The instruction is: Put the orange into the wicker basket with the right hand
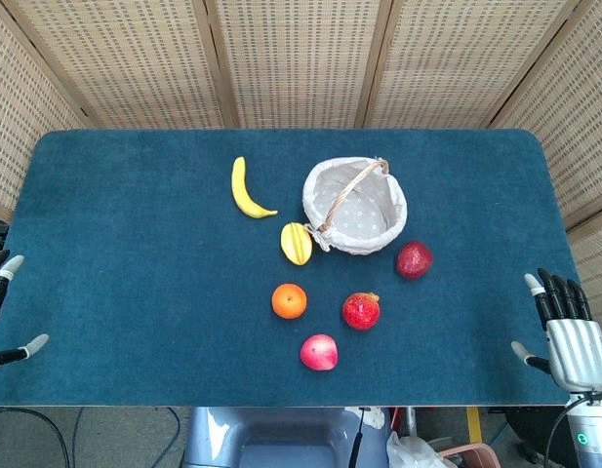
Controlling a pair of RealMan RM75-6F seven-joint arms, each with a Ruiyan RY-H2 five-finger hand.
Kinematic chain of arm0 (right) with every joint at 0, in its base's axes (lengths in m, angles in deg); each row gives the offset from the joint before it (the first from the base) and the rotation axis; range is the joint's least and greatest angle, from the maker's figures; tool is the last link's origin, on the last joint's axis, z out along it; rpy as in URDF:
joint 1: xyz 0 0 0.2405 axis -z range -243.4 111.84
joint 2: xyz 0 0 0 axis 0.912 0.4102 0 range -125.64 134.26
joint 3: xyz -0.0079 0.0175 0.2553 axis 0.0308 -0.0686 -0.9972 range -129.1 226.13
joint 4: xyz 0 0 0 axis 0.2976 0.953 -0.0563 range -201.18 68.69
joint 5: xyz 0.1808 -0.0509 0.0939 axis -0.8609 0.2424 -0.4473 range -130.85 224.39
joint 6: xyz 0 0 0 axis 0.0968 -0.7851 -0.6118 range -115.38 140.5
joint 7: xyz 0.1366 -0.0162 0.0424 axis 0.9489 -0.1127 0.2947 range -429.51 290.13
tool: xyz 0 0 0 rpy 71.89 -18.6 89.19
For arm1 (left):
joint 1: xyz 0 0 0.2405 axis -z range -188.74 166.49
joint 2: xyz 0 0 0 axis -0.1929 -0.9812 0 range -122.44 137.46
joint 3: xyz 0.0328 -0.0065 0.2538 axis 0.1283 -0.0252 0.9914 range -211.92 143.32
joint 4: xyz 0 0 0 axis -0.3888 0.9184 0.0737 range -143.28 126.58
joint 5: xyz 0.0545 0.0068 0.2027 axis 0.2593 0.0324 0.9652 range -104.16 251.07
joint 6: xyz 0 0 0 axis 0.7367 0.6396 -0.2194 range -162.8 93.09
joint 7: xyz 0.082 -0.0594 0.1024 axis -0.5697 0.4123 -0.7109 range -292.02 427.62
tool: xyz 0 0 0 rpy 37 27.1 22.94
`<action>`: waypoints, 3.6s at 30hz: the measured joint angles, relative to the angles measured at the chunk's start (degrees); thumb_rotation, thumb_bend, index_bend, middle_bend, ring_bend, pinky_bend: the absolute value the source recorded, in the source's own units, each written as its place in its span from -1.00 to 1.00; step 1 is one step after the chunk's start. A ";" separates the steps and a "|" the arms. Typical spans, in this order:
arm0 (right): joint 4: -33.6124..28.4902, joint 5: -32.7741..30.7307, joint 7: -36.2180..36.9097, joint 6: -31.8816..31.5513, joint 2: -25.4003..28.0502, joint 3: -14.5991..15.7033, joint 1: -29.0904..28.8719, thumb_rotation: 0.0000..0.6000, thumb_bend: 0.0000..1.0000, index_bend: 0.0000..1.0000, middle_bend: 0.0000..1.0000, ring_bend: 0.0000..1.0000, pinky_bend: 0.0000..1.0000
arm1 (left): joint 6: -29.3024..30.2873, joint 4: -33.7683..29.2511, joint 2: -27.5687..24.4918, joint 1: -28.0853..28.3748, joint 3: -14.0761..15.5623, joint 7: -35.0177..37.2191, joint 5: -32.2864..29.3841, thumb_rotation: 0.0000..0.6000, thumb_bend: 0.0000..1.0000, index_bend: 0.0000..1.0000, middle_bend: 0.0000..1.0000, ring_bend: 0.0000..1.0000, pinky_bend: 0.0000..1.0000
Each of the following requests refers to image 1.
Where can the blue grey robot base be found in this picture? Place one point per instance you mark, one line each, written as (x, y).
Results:
(276, 439)

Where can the dark red apple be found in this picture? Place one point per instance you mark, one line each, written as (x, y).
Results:
(414, 260)

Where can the white fabric-lined wicker basket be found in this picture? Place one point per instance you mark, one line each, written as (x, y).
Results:
(359, 214)

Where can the pink red peach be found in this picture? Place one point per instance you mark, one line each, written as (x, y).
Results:
(319, 352)

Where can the red pomegranate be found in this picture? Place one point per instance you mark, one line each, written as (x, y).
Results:
(361, 312)

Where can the yellow starfruit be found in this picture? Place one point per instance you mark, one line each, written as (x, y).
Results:
(296, 244)

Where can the yellow banana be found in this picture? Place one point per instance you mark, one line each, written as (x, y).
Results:
(244, 195)

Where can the white plastic bag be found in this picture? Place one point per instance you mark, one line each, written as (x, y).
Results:
(410, 453)

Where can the orange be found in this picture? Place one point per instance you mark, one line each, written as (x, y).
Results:
(289, 301)

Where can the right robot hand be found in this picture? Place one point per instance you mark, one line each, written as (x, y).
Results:
(576, 341)

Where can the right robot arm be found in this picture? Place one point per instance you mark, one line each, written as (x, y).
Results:
(587, 429)

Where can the woven bamboo folding screen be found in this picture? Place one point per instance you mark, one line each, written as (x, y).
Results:
(300, 63)

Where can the blue felt table mat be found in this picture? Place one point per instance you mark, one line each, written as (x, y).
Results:
(134, 273)

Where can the pink plastic bin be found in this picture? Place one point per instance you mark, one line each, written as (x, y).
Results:
(471, 457)

